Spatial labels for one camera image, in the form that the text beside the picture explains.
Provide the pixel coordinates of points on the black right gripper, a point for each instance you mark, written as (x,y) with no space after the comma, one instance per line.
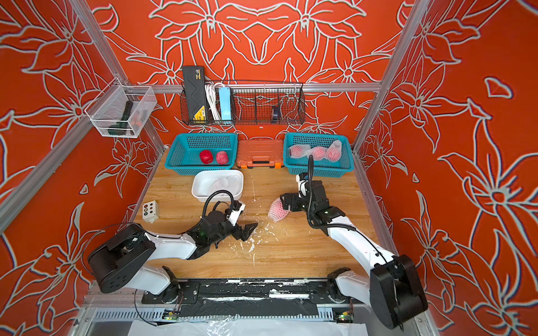
(295,199)

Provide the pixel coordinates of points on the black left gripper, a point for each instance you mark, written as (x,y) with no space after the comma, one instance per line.
(246,234)

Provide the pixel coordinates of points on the white foam net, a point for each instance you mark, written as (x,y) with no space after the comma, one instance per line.
(219,184)
(234,185)

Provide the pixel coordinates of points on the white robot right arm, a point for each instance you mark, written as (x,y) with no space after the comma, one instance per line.
(394,292)

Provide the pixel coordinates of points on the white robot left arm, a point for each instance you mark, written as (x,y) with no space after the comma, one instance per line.
(123,260)

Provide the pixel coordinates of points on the teal basket with netted apples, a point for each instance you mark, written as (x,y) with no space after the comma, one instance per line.
(322,168)

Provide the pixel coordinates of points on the white plastic tray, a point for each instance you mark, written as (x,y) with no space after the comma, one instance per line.
(207,182)

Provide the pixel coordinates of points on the orange plastic tool case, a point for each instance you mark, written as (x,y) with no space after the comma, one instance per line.
(260,153)

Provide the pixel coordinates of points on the teal empty basket left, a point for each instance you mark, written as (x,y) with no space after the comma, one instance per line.
(192,153)

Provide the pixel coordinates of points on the white button control box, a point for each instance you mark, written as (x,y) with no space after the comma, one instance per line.
(150,211)

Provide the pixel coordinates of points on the light blue flat box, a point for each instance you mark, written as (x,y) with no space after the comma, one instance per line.
(225,104)

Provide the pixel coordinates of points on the black box with yellow label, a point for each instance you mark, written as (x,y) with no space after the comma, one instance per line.
(194,89)

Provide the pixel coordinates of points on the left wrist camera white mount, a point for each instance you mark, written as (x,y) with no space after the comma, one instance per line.
(236,212)

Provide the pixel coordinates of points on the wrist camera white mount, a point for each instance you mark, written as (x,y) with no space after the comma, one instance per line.
(236,212)
(302,179)

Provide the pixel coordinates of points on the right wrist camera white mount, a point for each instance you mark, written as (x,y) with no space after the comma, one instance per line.
(302,179)

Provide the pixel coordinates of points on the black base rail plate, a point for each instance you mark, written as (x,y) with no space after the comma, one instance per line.
(272,298)

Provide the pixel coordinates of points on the black wire wall basket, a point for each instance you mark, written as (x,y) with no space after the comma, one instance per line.
(252,103)

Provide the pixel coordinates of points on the dark green tool handle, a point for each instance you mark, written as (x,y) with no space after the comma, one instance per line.
(120,127)

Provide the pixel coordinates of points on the clear acrylic wall box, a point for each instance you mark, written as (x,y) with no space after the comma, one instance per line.
(107,107)

